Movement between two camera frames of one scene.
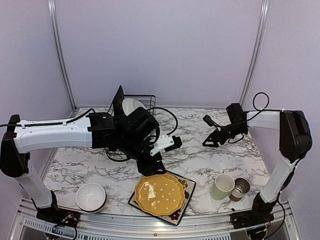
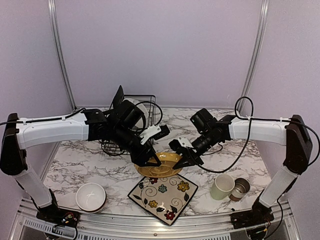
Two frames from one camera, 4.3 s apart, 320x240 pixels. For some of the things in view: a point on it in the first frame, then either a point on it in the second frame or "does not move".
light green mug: [221, 187] does not move
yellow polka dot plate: [161, 194] -> [168, 160]
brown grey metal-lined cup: [242, 186] does not move
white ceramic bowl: [91, 197] does not move
